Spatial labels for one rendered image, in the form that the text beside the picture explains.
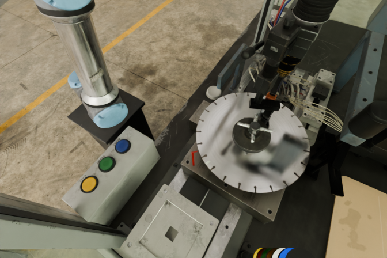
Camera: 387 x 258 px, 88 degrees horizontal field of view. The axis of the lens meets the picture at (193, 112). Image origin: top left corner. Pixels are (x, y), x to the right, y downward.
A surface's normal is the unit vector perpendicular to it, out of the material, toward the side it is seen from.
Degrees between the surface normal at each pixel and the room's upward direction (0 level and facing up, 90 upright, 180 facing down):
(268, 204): 0
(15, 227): 90
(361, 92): 0
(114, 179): 0
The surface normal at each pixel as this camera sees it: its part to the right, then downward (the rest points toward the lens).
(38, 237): 0.85, 0.43
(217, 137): -0.03, -0.56
